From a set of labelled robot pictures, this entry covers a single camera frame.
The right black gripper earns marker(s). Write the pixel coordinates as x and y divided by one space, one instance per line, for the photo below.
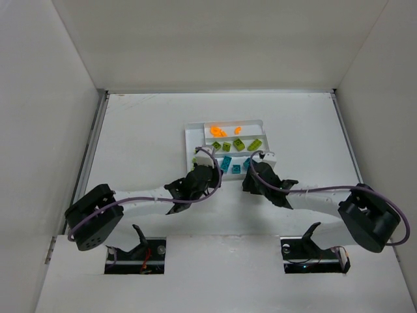
260 171

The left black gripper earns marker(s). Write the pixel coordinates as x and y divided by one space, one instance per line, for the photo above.
202 173

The teal sloped lego brick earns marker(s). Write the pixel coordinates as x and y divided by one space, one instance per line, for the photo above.
247 163

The long teal lego brick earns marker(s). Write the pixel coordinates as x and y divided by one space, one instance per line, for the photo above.
225 163

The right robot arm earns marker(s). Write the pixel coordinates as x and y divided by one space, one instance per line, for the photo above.
364 217

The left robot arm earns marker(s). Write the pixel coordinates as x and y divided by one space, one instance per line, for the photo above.
94 216

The small green lego cluster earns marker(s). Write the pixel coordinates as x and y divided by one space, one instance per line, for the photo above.
194 161

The green studded lego brick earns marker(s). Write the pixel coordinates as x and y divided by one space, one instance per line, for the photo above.
255 145

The green curved lego brick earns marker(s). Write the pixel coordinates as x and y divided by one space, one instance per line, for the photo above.
239 145

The white compartment tray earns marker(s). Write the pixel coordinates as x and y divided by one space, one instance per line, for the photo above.
198 135

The orange arch lego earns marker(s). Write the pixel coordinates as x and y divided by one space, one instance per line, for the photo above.
215 131

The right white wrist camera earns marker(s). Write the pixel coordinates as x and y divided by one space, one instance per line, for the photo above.
268 157

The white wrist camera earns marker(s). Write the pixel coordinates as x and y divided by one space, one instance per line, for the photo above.
268 157
204 156

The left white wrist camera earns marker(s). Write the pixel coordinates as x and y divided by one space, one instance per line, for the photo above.
204 156

